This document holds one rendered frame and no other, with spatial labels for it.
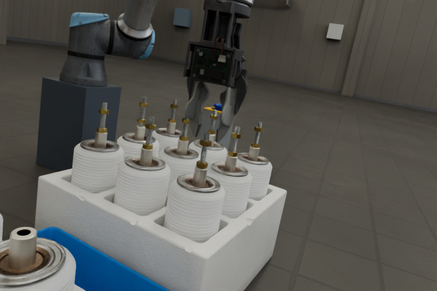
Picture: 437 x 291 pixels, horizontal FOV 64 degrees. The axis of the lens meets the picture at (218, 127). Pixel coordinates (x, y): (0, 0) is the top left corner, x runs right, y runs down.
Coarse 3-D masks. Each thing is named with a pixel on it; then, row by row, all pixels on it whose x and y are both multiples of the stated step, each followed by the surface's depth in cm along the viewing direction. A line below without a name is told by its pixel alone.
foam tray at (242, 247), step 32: (64, 192) 65; (64, 224) 66; (96, 224) 61; (128, 224) 58; (160, 224) 62; (224, 224) 64; (256, 224) 69; (128, 256) 58; (160, 256) 55; (192, 256) 52; (224, 256) 57; (256, 256) 75; (192, 288) 53; (224, 288) 61
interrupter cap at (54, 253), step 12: (36, 240) 36; (48, 240) 36; (0, 252) 33; (36, 252) 34; (48, 252) 34; (60, 252) 35; (0, 264) 32; (36, 264) 33; (48, 264) 32; (60, 264) 33; (0, 276) 30; (12, 276) 30; (24, 276) 30; (36, 276) 31; (48, 276) 31
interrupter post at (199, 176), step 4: (196, 168) 58; (200, 168) 58; (204, 168) 59; (196, 172) 58; (200, 172) 58; (204, 172) 58; (196, 176) 58; (200, 176) 58; (204, 176) 59; (192, 180) 59; (196, 180) 58; (200, 180) 58; (204, 180) 59; (196, 184) 59; (200, 184) 59; (204, 184) 59
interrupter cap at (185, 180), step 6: (186, 174) 62; (192, 174) 63; (180, 180) 59; (186, 180) 60; (210, 180) 61; (216, 180) 62; (186, 186) 56; (192, 186) 57; (198, 186) 58; (204, 186) 59; (210, 186) 59; (216, 186) 59; (198, 192) 56; (204, 192) 56; (210, 192) 57
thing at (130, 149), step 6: (120, 138) 78; (120, 144) 77; (126, 144) 76; (132, 144) 76; (138, 144) 76; (156, 144) 79; (126, 150) 76; (132, 150) 76; (138, 150) 76; (156, 150) 79; (126, 156) 76; (156, 156) 80
